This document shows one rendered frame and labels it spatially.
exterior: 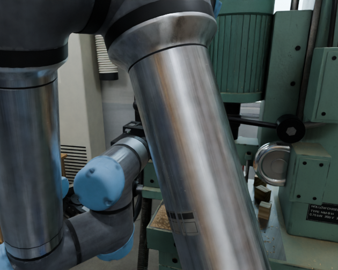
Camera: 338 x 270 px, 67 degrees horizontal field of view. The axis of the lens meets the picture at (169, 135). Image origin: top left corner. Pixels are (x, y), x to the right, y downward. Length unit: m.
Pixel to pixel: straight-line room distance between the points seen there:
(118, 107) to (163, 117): 2.12
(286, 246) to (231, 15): 0.61
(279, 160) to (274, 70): 0.22
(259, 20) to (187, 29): 0.48
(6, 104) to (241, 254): 0.24
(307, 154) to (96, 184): 0.45
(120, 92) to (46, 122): 2.04
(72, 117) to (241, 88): 1.72
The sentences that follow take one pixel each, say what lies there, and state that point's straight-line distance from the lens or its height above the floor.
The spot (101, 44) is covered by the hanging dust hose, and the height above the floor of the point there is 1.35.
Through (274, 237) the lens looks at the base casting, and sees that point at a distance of 0.82.
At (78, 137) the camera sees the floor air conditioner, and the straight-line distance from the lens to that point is 2.25.
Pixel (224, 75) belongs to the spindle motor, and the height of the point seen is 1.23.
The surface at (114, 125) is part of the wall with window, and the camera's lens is 2.41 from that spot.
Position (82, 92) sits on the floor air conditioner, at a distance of 2.13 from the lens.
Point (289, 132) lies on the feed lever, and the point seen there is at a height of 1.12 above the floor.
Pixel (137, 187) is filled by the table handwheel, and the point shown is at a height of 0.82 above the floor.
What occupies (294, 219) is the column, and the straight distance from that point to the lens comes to 0.81.
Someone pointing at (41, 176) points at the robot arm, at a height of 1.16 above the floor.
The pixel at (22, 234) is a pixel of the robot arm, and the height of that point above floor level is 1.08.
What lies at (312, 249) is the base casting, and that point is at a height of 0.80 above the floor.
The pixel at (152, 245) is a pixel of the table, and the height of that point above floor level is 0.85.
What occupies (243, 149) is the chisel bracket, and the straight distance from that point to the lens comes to 0.79.
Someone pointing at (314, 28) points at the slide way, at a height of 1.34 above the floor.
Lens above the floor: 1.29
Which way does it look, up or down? 18 degrees down
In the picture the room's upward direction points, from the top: straight up
